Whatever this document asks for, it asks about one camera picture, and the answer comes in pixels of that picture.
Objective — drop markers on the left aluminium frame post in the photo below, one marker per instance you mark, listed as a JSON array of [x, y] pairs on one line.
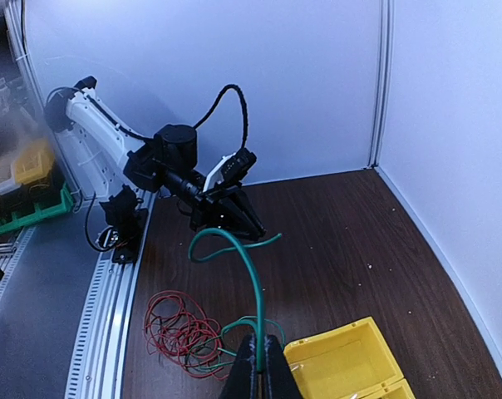
[[383, 80]]

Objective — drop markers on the green storage bin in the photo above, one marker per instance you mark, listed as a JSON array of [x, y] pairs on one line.
[[37, 212]]

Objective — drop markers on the front aluminium rail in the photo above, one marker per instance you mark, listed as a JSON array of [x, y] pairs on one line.
[[99, 354]]

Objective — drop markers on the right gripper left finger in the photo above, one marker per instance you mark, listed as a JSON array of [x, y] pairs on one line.
[[242, 382]]

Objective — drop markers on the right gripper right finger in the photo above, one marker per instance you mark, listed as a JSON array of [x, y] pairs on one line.
[[278, 380]]

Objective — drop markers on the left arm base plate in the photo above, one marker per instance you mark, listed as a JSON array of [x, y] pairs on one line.
[[127, 218]]

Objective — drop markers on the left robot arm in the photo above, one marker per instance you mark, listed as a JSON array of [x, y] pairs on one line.
[[167, 159]]

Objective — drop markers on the yellow storage bins outside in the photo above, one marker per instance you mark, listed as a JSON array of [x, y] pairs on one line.
[[33, 162]]

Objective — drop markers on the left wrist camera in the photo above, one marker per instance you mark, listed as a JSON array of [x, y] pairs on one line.
[[230, 170]]

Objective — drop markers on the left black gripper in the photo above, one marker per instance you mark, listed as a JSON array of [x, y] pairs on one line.
[[226, 208]]

